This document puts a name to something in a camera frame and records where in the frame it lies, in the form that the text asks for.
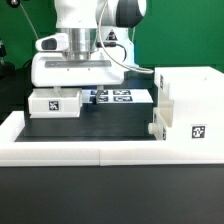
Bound white drawer tray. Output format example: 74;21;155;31
148;100;174;140
28;88;82;118

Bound thin white cable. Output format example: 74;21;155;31
19;3;40;41

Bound fiducial marker sheet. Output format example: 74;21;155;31
81;88;155;104

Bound black stand at left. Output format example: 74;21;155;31
0;39;15;78

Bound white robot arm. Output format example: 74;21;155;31
29;0;147;102

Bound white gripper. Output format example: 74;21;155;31
31;51;125;104

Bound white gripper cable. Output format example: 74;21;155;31
97;0;156;74

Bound white drawer cabinet box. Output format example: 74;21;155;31
154;66;224;151

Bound white U-shaped foam fence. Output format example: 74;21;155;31
0;111;224;167

